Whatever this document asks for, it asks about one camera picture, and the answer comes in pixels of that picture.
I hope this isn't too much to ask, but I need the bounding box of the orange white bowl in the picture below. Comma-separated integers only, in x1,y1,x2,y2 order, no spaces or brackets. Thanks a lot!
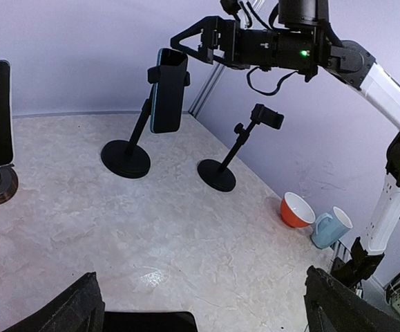
280,192,316,228

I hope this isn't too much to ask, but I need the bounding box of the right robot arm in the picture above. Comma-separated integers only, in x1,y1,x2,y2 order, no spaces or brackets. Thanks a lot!
170,1,400,286

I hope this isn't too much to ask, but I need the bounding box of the black clamp phone stand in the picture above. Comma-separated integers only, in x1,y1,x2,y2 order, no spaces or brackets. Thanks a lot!
196,102,285,193

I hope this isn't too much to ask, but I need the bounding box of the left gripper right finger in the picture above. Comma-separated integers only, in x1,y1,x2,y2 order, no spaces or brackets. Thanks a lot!
304,266,400,331

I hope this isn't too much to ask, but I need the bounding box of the right aluminium frame post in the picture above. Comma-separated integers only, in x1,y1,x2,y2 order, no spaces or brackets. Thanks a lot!
188,64,225,118

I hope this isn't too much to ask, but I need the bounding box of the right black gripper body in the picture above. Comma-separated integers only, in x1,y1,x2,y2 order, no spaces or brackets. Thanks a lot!
199,16,250,70

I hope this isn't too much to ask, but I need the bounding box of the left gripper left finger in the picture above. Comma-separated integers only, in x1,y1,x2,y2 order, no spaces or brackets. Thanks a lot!
6,272,105,331

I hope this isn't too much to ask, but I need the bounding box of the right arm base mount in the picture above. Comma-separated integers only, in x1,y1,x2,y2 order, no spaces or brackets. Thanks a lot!
330,237,385,288

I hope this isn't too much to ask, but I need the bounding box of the light blue mug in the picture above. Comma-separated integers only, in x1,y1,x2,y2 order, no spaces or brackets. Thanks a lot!
311,206,353,249

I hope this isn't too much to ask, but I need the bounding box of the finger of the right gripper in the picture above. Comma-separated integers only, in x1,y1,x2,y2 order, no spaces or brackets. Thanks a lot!
170,16,220,64

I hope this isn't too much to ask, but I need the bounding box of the teal phone lying diagonal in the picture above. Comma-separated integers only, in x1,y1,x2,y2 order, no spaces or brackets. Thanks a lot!
102,311,198,332

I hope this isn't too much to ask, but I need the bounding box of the black gooseneck phone stand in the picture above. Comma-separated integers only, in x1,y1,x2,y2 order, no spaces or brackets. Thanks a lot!
100,64,190,179

